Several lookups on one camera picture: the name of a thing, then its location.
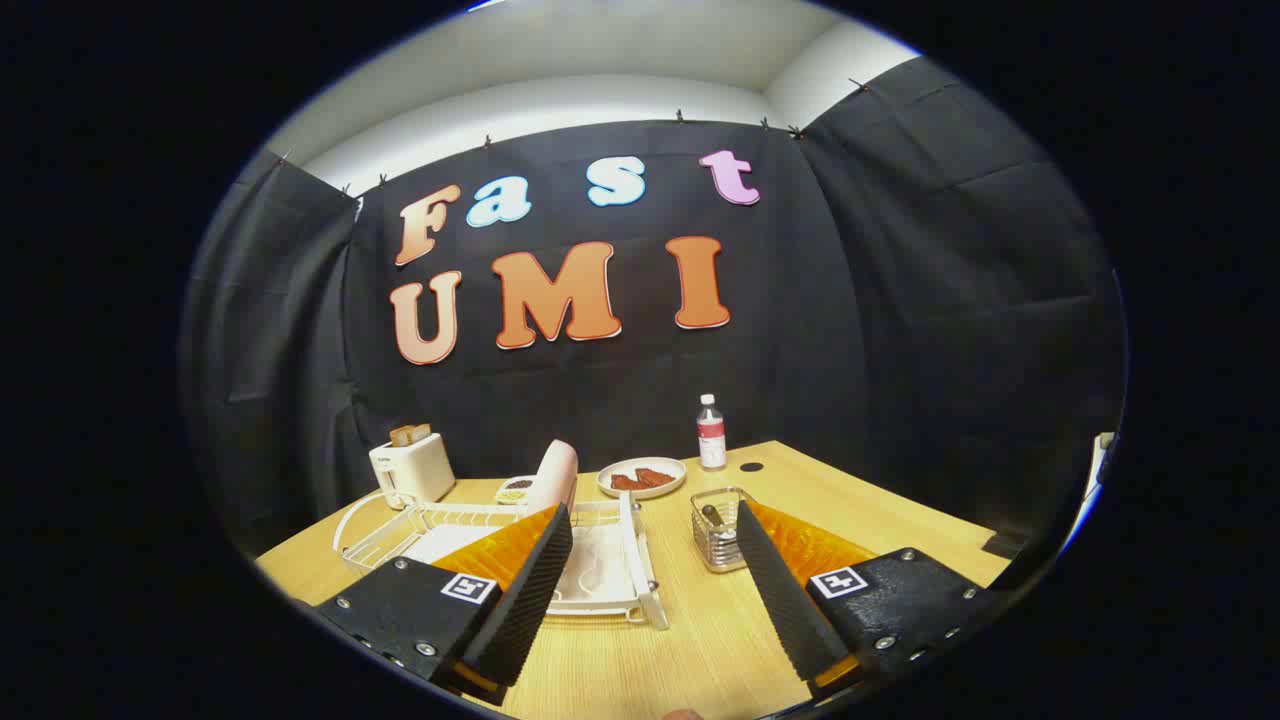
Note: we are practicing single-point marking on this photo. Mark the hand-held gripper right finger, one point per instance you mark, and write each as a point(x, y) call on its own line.
point(790, 610)

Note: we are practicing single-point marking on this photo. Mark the black backdrop cloth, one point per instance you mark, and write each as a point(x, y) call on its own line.
point(800, 350)

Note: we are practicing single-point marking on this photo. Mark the white plate with meat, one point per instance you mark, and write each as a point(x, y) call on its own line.
point(604, 479)

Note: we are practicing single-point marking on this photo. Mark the clear bottle with red label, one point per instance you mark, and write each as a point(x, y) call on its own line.
point(711, 440)

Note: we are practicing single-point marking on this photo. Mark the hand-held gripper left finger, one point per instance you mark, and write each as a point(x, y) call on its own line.
point(520, 600)

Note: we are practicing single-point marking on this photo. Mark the black table clamp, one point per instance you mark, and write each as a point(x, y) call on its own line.
point(1002, 546)

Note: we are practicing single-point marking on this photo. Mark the red meat slice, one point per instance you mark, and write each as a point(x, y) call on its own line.
point(657, 477)
point(625, 483)

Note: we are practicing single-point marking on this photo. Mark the pink plate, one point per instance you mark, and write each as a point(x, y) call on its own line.
point(555, 475)

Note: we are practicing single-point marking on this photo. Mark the white divided dish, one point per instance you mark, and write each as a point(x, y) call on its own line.
point(515, 492)

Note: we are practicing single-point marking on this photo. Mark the brown toast slice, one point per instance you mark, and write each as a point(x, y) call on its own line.
point(421, 433)
point(400, 437)

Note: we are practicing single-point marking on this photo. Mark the white toaster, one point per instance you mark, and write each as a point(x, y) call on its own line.
point(420, 470)

